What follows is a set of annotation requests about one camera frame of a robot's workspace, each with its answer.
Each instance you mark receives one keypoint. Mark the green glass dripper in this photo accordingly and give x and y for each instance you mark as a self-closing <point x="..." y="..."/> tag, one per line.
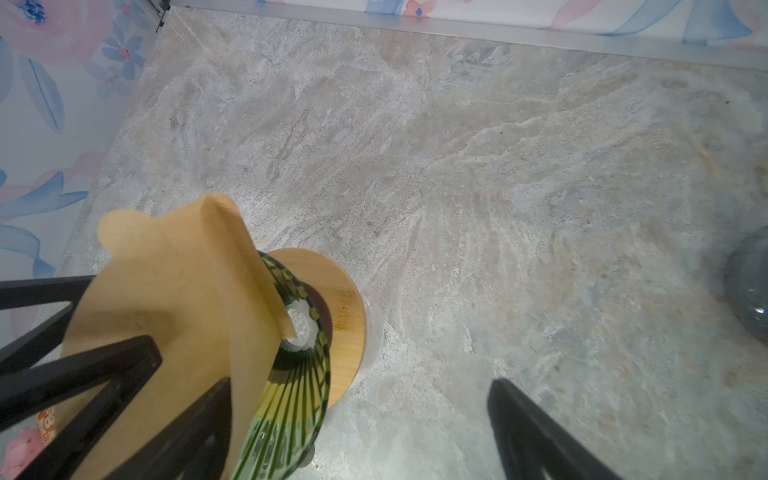
<point x="295" y="400"/>

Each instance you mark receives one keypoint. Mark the small pink toy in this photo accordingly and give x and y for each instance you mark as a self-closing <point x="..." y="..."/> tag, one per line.
<point x="28" y="444"/>

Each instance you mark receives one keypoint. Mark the brown paper coffee filter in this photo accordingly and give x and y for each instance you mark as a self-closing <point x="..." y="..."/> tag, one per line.
<point x="194" y="282"/>

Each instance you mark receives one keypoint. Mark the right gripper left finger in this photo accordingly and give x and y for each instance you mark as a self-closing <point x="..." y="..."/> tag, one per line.
<point x="195" y="445"/>

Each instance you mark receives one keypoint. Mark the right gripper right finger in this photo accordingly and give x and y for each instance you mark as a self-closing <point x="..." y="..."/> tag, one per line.
<point x="531" y="445"/>

